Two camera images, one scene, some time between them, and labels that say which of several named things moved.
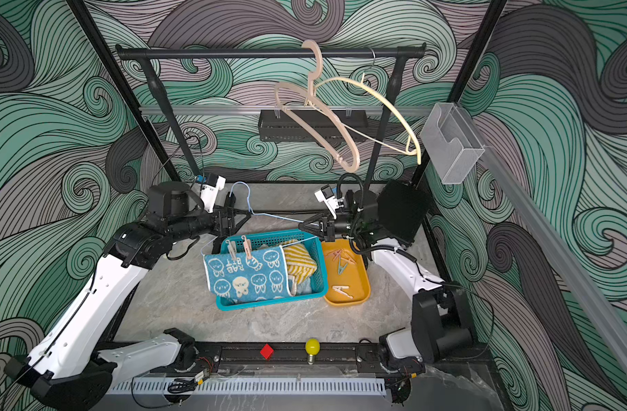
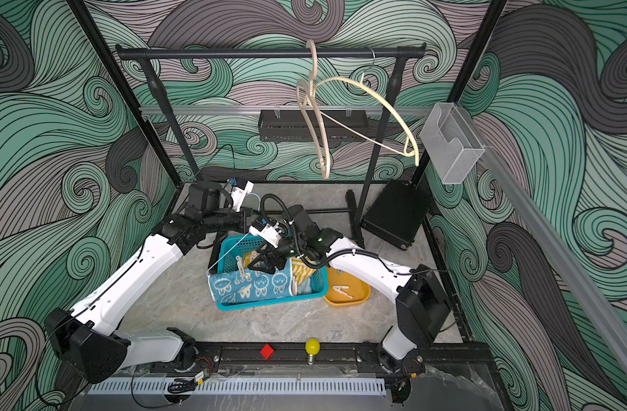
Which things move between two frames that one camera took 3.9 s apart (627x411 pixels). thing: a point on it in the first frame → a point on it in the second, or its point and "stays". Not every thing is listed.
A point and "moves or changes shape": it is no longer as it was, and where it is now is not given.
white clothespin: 338,288 stays
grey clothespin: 232,249 → 241,266
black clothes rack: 400,52 stays
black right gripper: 329,228 → 271,270
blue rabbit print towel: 263,276 moves or changes shape
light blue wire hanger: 260,214 moves or changes shape
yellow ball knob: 312,348 stays
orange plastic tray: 347,274 stays
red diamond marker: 266,351 stays
